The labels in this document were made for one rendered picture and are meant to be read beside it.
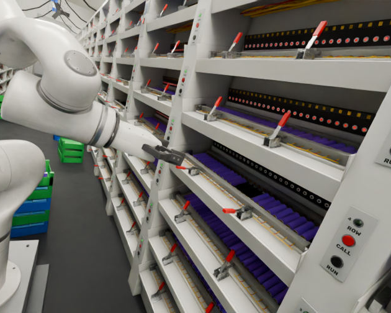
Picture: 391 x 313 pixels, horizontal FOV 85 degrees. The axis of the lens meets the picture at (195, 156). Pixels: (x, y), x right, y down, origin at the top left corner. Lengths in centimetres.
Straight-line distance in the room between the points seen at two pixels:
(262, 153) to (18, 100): 47
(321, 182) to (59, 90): 46
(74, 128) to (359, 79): 49
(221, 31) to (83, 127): 67
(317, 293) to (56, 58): 57
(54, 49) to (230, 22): 70
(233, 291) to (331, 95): 60
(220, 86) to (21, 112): 71
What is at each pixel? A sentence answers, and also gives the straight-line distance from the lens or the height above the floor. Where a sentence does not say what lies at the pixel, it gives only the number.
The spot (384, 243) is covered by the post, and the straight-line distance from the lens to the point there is 44.
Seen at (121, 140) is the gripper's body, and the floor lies 90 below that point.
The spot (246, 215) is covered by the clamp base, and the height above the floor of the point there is 77.
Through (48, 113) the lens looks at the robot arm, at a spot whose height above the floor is 93.
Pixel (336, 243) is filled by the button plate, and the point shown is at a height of 85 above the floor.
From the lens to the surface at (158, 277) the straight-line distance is 119.
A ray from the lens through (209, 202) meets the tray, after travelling 68.
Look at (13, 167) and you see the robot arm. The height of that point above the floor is 76.
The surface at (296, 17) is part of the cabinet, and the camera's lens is 88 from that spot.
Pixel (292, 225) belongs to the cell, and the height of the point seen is 79.
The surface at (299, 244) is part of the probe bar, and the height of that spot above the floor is 78.
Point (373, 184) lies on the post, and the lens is 43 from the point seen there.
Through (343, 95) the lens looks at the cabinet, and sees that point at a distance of 70.
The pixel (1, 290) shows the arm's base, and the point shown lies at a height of 38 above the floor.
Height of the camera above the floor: 102
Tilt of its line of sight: 15 degrees down
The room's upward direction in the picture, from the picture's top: 17 degrees clockwise
